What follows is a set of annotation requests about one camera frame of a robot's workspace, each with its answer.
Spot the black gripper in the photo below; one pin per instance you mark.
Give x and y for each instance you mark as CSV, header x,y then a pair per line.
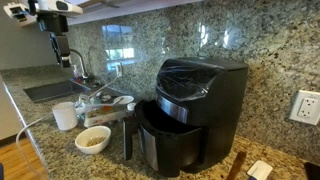
x,y
53,23

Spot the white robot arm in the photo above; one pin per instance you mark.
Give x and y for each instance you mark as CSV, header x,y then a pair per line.
x,y
68,7

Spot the empty white bowl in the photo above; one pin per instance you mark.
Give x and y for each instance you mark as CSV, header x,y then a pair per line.
x,y
125,100

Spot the white bowl holding grains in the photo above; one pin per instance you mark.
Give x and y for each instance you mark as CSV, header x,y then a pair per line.
x,y
91,146

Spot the curved metal faucet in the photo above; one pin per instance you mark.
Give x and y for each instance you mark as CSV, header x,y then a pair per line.
x,y
82,61

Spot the small soap bottle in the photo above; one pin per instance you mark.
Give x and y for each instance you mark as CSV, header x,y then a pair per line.
x,y
76,72

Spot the dark kitchen sink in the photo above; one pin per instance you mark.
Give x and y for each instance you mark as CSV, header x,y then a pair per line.
x,y
50,90

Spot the white teal dish towel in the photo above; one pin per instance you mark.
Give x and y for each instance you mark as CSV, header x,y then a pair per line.
x,y
98,98

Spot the white ceramic mug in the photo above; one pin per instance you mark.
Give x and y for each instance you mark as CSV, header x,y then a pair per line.
x,y
65,116

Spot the light upper cabinet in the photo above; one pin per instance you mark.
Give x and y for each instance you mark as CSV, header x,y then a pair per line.
x,y
116,8

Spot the clear plastic food bag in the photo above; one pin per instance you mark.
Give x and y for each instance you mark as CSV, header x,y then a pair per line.
x,y
103,111

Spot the plastic food package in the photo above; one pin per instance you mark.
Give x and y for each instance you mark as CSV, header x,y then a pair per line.
x,y
100,120

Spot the brown bottle white cap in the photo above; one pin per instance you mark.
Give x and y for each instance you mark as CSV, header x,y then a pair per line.
x,y
131,106

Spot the brown grains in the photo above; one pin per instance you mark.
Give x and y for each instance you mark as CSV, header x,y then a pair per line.
x,y
96,141

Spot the stainless steel appliance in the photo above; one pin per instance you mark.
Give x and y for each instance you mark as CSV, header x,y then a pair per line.
x,y
166,146

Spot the black air fryer body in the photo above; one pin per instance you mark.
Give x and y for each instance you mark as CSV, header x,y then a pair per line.
x,y
216,100

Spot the brown wooden utensil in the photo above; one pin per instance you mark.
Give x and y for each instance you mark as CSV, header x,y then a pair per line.
x,y
236,165

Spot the black flat object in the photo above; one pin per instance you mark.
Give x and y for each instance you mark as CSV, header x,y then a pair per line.
x,y
312,171

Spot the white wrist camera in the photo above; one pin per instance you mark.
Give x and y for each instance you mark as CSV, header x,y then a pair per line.
x,y
18,13

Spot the white wall outlet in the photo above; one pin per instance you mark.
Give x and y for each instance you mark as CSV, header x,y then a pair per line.
x,y
118,69
305,107

